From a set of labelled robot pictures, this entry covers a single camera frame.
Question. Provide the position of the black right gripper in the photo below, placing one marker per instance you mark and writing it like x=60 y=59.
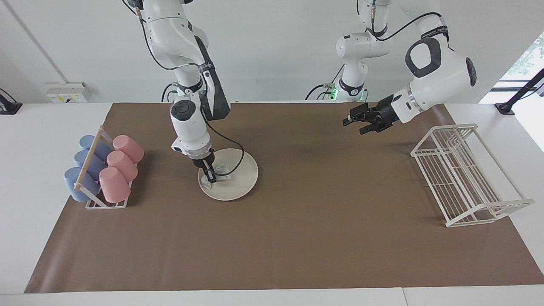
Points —
x=203 y=161

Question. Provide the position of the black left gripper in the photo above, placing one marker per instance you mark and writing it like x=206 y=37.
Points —
x=387 y=112

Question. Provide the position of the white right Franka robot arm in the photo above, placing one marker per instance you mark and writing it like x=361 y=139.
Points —
x=189 y=123

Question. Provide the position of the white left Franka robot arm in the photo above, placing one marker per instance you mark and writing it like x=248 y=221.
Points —
x=442 y=74

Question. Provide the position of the round cream plate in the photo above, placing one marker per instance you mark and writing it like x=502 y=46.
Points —
x=238 y=182

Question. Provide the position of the pink plastic cup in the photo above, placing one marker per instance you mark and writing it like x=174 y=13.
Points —
x=129 y=148
x=114 y=187
x=123 y=165

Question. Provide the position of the brown table mat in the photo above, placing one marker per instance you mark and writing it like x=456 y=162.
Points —
x=297 y=238

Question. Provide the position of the cup rack with wooden rod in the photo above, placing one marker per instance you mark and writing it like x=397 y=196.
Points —
x=89 y=165

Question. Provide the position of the blue plastic cup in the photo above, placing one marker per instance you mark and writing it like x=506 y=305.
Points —
x=87 y=141
x=85 y=159
x=78 y=189

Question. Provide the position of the black table clamp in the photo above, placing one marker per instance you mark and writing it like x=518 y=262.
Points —
x=10 y=106

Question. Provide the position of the white wall socket box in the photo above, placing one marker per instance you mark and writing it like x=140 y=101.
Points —
x=68 y=91

